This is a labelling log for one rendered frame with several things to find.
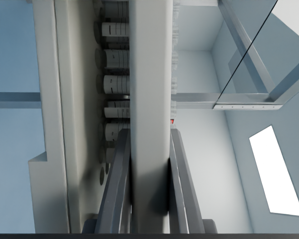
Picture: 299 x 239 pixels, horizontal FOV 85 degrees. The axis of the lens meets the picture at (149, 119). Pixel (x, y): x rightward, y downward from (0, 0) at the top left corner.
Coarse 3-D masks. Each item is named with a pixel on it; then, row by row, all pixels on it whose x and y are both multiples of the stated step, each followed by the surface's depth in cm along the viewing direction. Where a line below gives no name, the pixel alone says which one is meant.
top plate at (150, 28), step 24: (144, 0) 7; (168, 0) 7; (144, 24) 7; (168, 24) 7; (144, 48) 7; (168, 48) 7; (144, 72) 7; (168, 72) 8; (144, 96) 8; (168, 96) 8; (144, 120) 8; (168, 120) 8; (144, 144) 8; (168, 144) 8; (144, 168) 8; (168, 168) 8; (144, 192) 8; (144, 216) 8
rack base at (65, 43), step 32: (32, 0) 8; (64, 0) 7; (64, 32) 7; (64, 64) 7; (64, 96) 8; (96, 96) 11; (64, 128) 8; (96, 128) 11; (32, 160) 8; (64, 160) 8; (96, 160) 11; (32, 192) 8; (64, 192) 8; (96, 192) 11; (64, 224) 8
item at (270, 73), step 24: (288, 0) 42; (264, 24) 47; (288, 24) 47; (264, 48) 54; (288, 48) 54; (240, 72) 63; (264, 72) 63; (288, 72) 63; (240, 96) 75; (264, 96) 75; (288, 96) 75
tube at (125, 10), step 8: (96, 0) 10; (104, 0) 10; (112, 0) 10; (120, 0) 10; (128, 0) 10; (176, 0) 11; (96, 8) 11; (104, 8) 11; (112, 8) 11; (120, 8) 11; (128, 8) 11; (176, 8) 11; (96, 16) 11; (104, 16) 11; (112, 16) 11; (120, 16) 11; (128, 16) 11; (176, 16) 11
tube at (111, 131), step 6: (102, 126) 12; (108, 126) 12; (114, 126) 12; (120, 126) 12; (126, 126) 12; (174, 126) 12; (102, 132) 12; (108, 132) 12; (114, 132) 12; (102, 138) 12; (108, 138) 12; (114, 138) 12
